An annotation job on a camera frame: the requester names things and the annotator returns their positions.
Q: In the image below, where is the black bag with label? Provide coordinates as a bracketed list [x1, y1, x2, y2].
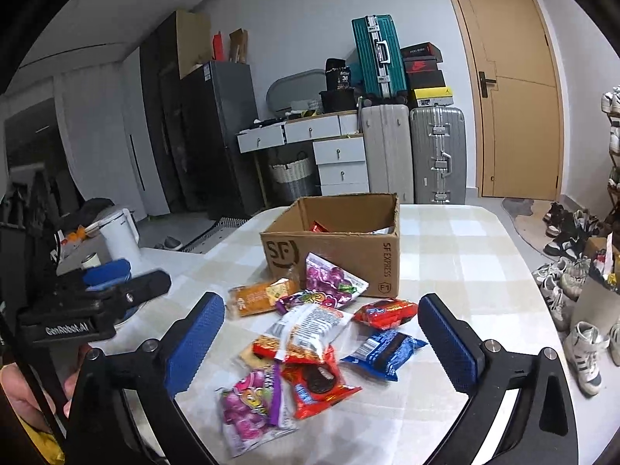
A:
[324, 58, 352, 92]

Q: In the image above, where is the black wardrobe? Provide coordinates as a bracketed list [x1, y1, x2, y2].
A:
[139, 10, 214, 215]

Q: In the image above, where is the woven laundry basket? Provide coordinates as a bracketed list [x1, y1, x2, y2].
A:
[268, 151, 316, 204]

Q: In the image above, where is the white electric kettle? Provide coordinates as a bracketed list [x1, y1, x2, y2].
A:
[97, 206, 144, 277]

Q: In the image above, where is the wooden door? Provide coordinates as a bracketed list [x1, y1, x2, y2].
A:
[436, 0, 565, 202]

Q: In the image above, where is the red sandwich cookie packet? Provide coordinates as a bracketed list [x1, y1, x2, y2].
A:
[281, 346, 363, 421]

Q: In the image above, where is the beige suitcase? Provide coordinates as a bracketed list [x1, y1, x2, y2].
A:
[359, 104, 415, 204]

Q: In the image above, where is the white drawer desk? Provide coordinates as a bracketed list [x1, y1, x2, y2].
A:
[236, 111, 370, 204]

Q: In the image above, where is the teal suitcase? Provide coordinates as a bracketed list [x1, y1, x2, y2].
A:
[351, 14, 406, 101]

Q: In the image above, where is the pink grape gummy packet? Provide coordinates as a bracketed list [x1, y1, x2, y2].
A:
[216, 365, 297, 458]

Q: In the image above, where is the black strap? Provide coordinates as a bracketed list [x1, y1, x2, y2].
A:
[0, 307, 69, 446]

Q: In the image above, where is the orange cake packet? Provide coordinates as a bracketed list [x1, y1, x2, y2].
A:
[227, 278, 301, 319]

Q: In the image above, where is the white nut snack packet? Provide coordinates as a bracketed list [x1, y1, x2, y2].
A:
[265, 304, 354, 362]

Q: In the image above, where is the black metal rack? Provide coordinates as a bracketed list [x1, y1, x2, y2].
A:
[0, 179, 64, 303]

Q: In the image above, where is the grey oval tub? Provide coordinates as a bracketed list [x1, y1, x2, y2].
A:
[267, 69, 327, 120]

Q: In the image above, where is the clear yellow cracker packet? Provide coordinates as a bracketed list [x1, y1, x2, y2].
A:
[236, 334, 286, 374]

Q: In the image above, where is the shoe rack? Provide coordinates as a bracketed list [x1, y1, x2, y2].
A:
[599, 84, 620, 214]

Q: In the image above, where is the flat brown cardboard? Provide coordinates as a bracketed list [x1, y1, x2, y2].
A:
[175, 10, 214, 79]

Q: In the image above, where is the pile of shoes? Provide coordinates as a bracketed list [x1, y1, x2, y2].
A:
[530, 201, 620, 398]

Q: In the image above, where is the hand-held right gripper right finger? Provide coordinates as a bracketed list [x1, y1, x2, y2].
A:
[419, 293, 579, 465]

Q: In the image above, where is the plain black shoe box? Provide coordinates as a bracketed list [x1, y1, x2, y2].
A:
[406, 72, 445, 91]

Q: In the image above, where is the brown cardboard box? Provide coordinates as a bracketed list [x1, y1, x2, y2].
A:
[259, 193, 401, 298]

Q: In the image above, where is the red and black shoe box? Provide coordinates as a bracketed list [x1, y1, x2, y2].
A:
[404, 58, 444, 75]

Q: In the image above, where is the white cabinet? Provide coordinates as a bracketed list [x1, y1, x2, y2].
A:
[51, 53, 170, 221]

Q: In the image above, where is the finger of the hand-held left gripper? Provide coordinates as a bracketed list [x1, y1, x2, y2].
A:
[81, 258, 133, 288]
[99, 271, 172, 323]

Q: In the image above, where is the person's left hand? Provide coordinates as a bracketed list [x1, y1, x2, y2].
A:
[0, 344, 93, 434]

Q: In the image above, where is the purple grape gummy packet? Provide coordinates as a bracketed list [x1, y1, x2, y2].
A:
[276, 252, 370, 312]

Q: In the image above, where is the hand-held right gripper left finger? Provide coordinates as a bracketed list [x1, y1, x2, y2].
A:
[65, 292, 226, 465]

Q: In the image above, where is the yellow and black shoe box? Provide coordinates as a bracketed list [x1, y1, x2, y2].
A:
[409, 86, 455, 108]

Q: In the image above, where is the blue cookie packet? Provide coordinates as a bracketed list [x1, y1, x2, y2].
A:
[340, 329, 427, 381]

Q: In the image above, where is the silver suitcase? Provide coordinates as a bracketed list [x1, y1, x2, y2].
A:
[409, 107, 467, 205]

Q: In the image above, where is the black refrigerator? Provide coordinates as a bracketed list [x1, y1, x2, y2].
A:
[180, 60, 265, 220]

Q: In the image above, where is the brown paper bag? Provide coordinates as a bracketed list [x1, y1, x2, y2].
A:
[229, 29, 249, 64]

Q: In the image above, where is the black storage container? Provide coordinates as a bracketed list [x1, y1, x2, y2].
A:
[319, 88, 360, 114]

